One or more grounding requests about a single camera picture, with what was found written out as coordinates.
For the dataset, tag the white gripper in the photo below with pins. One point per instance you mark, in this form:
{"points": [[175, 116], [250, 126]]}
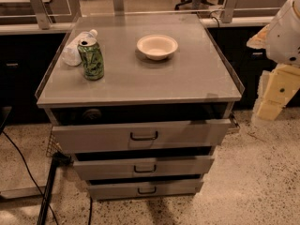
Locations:
{"points": [[283, 37]]}

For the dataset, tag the grey top drawer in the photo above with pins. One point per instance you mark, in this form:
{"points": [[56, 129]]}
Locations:
{"points": [[140, 136]]}

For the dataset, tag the grey drawer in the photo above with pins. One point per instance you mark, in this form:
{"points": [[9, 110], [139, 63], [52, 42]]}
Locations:
{"points": [[145, 189], [140, 136], [142, 167]]}

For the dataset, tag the grey metal drawer cabinet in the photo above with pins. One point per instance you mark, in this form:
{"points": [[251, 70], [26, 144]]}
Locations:
{"points": [[195, 83]]}

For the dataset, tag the grey middle drawer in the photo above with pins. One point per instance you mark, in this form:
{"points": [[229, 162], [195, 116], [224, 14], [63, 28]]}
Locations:
{"points": [[142, 167]]}

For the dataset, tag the can inside top drawer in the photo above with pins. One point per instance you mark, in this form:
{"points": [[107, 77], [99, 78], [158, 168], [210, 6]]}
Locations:
{"points": [[91, 116]]}

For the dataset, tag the grey bottom drawer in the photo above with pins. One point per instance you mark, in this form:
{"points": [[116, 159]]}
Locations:
{"points": [[145, 189]]}

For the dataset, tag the white paper bowl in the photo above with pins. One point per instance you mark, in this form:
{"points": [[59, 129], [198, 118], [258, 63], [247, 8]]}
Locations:
{"points": [[157, 47]]}

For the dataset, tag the green soda can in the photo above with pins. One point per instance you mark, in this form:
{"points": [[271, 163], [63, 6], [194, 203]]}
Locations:
{"points": [[92, 59]]}

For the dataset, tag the dark counter cabinets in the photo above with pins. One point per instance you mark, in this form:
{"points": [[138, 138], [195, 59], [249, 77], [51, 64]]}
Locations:
{"points": [[24, 60]]}

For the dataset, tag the black metal floor rail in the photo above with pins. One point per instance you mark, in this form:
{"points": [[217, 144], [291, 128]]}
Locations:
{"points": [[58, 160]]}

